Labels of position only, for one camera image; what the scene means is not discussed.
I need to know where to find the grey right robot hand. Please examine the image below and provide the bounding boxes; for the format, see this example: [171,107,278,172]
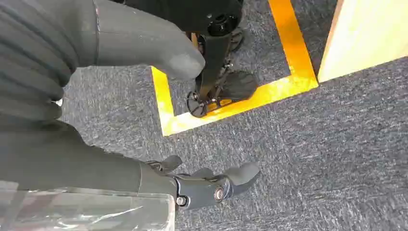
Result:
[0,0,260,211]

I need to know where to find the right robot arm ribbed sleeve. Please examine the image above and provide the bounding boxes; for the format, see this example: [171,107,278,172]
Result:
[0,0,80,128]

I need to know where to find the black robot foot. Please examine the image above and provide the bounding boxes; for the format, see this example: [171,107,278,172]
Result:
[186,70,259,118]

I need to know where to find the yellow floor tape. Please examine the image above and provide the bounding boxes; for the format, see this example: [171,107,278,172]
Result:
[151,0,319,137]

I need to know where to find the clear plastic sheet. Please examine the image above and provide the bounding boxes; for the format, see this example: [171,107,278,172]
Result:
[0,180,176,231]

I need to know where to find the pale wooden desk panel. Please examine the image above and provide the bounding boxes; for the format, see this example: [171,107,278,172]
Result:
[318,0,408,84]

